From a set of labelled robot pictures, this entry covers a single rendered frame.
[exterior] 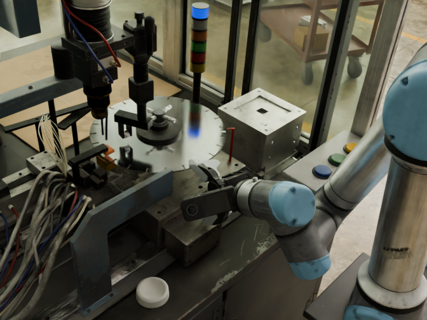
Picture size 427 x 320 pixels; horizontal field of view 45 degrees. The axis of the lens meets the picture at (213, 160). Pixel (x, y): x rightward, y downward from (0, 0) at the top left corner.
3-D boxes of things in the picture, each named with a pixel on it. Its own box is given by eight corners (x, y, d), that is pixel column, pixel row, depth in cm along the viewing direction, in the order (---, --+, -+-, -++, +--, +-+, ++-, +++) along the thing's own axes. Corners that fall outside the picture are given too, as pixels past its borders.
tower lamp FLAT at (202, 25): (199, 23, 143) (199, 12, 141) (211, 28, 140) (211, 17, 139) (187, 26, 140) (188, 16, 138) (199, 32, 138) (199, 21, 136)
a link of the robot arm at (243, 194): (252, 225, 96) (243, 183, 95) (239, 221, 100) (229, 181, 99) (283, 211, 100) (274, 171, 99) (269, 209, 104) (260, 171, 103)
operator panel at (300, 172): (333, 171, 150) (344, 128, 141) (366, 189, 144) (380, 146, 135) (274, 216, 133) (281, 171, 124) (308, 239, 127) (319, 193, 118)
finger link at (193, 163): (206, 155, 119) (229, 179, 113) (184, 162, 116) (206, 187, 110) (208, 144, 117) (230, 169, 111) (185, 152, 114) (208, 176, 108)
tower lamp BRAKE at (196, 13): (199, 11, 141) (200, 0, 139) (211, 16, 139) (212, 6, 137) (188, 15, 138) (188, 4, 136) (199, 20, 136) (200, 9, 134)
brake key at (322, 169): (319, 168, 128) (321, 162, 126) (333, 176, 125) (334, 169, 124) (310, 175, 125) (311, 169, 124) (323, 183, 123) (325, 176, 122)
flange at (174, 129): (128, 137, 122) (128, 128, 121) (146, 113, 131) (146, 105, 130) (171, 147, 120) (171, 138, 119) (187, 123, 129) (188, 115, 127)
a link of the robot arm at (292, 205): (296, 240, 88) (276, 199, 85) (259, 231, 97) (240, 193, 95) (326, 214, 91) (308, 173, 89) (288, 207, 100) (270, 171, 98)
